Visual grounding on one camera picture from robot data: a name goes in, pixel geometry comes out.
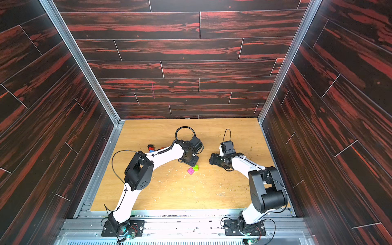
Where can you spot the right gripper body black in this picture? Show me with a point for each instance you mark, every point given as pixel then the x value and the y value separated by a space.
pixel 219 160

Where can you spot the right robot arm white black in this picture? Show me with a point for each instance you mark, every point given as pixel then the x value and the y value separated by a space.
pixel 267 192

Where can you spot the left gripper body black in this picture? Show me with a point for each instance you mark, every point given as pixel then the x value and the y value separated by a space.
pixel 192 161

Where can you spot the pink square lego brick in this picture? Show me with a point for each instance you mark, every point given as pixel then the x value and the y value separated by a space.
pixel 190 171

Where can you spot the aluminium front rail frame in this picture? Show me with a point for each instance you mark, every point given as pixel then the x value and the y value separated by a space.
pixel 188 227

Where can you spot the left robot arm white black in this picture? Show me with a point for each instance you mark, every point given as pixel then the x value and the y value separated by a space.
pixel 139 172

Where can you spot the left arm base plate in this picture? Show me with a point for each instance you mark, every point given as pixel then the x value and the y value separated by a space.
pixel 129 229

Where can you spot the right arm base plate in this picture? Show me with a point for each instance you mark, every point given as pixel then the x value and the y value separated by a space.
pixel 234 228

